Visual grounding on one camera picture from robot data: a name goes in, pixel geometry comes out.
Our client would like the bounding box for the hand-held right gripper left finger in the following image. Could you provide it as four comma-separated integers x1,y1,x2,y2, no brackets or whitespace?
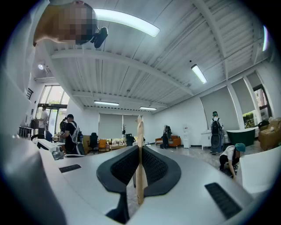
43,145,141,225

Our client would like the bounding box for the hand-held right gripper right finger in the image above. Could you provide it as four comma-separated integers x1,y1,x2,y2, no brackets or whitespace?
131,146,255,225

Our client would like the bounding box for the beige sponge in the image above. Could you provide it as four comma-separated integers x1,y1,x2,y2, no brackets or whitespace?
135,114,145,205

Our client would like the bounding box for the yellow chair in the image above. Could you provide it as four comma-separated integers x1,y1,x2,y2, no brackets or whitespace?
98,138,108,152

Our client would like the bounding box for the black office chair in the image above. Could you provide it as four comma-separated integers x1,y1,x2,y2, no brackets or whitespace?
87,132,99,154

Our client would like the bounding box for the wooden coffee table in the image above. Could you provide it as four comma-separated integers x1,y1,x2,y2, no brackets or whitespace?
109,142,128,151

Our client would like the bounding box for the orange sofa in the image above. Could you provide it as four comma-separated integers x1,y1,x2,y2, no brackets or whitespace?
155,135,182,148

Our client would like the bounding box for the white water dispenser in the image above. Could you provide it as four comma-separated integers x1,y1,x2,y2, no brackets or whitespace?
182,124,191,149

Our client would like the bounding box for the white cabinet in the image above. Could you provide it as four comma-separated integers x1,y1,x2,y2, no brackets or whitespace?
201,131,213,150

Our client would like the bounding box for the white desktop device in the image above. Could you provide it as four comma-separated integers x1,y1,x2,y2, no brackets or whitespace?
36,138,65,160

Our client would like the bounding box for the black standing unit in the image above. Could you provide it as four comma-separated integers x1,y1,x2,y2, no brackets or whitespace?
125,133,136,147

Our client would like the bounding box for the grey roller blind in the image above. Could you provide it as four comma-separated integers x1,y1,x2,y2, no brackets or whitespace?
231,77,256,115
122,114,144,139
200,85,240,132
98,113,123,139
245,71,263,88

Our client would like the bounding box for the dark green bathtub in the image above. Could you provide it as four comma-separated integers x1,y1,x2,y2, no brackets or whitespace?
226,127,256,147

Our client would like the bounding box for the glass entrance door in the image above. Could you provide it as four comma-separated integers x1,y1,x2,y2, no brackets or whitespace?
36,85,70,134

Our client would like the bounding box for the brown cardboard box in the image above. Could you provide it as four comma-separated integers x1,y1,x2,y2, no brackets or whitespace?
258,123,281,151

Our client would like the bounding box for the person's white shirt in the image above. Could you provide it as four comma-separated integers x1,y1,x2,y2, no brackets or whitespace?
0,0,66,225

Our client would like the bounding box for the person's head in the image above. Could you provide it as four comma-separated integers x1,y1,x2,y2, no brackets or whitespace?
32,0,98,46

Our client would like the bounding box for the black head camera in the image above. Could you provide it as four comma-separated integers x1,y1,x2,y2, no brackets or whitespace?
90,26,109,49

